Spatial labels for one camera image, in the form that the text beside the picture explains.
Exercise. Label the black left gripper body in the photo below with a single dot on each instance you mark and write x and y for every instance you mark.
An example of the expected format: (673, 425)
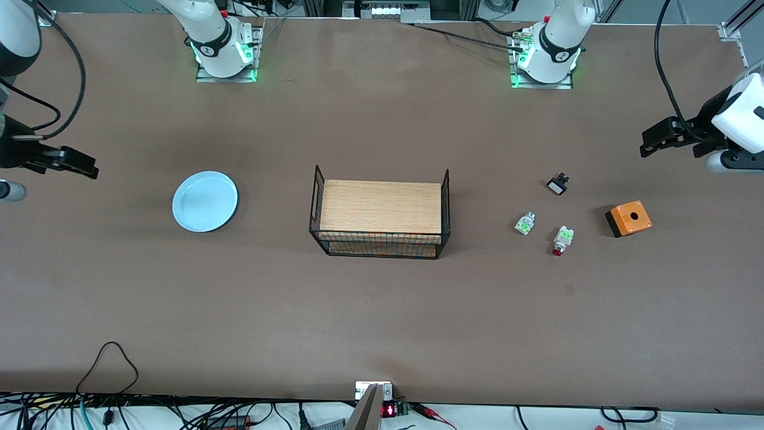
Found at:
(704, 124)

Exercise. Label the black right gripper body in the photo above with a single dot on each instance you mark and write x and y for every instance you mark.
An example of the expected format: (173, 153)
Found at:
(13, 152)

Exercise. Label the light blue plate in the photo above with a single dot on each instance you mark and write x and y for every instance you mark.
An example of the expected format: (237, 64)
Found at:
(205, 202)

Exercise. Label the red push button switch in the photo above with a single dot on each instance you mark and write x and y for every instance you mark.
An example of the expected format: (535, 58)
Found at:
(563, 237)

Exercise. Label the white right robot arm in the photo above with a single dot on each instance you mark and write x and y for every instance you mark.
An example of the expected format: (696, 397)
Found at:
(209, 30)

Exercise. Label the green white contact block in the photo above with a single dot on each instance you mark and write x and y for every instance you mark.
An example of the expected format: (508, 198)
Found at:
(525, 224)

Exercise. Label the wooden shelf board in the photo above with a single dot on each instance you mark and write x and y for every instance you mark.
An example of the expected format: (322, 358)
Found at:
(382, 209)

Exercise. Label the black power adapter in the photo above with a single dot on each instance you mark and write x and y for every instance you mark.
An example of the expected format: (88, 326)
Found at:
(230, 422)

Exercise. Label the white lit device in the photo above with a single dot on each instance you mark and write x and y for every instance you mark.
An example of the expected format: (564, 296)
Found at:
(388, 11)

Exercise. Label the red clip leads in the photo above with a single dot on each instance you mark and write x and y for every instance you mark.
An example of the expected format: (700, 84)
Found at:
(427, 409)

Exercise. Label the silver metal bar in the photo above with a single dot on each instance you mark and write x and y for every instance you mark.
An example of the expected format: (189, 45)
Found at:
(367, 412)

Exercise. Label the red LED display module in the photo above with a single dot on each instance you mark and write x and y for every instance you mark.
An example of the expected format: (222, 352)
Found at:
(389, 410)

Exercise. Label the orange button enclosure box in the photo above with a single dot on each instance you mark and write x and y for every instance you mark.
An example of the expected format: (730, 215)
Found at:
(631, 220)

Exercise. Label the aluminium corner frame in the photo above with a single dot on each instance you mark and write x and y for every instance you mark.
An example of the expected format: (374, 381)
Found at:
(729, 31)

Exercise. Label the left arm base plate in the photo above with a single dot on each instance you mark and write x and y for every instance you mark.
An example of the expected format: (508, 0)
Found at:
(564, 86)

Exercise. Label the small black switch part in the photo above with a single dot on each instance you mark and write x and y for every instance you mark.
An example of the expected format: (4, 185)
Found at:
(557, 186)

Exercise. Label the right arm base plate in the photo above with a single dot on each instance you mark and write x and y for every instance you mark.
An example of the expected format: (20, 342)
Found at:
(206, 76)

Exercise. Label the aluminium frame structure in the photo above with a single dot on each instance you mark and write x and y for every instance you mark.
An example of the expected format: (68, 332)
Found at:
(441, 9)

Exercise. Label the silver metal bracket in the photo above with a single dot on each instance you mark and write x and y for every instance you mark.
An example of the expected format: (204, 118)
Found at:
(362, 391)

